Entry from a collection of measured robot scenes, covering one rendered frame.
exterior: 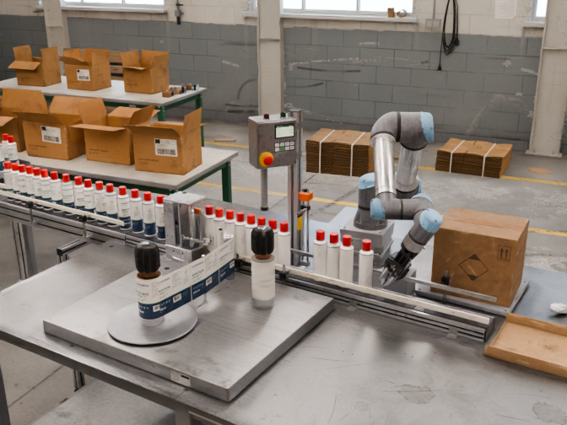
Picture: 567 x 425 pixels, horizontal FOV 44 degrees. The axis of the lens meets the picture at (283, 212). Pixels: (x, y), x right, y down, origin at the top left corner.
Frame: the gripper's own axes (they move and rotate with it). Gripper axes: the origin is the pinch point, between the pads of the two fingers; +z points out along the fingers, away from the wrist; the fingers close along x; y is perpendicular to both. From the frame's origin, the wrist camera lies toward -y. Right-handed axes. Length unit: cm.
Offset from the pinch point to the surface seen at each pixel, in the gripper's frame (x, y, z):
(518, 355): 49, 13, -20
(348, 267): -14.0, 2.2, 4.3
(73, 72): -387, -264, 222
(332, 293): -13.0, 5.3, 15.9
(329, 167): -145, -366, 184
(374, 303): 2.2, 5.9, 6.6
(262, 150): -67, 0, -10
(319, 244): -27.8, 3.1, 4.2
